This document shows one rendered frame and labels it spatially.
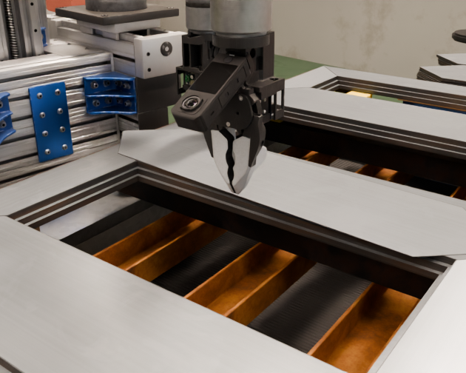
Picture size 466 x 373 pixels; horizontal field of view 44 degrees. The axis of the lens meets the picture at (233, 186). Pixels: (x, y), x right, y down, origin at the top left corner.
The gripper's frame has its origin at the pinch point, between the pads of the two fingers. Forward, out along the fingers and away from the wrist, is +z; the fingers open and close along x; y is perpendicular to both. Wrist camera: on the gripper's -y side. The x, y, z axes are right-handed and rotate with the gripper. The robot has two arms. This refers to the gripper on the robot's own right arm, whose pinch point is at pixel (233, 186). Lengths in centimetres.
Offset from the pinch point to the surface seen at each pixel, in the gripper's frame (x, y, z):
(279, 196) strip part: -0.3, 11.9, 6.0
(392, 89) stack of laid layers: 11, 87, 7
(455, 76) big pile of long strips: -1, 104, 6
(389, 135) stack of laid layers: -2, 53, 8
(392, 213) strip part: -16.7, 16.4, 6.3
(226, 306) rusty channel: 3.4, 2.6, 22.5
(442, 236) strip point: -24.7, 13.9, 6.4
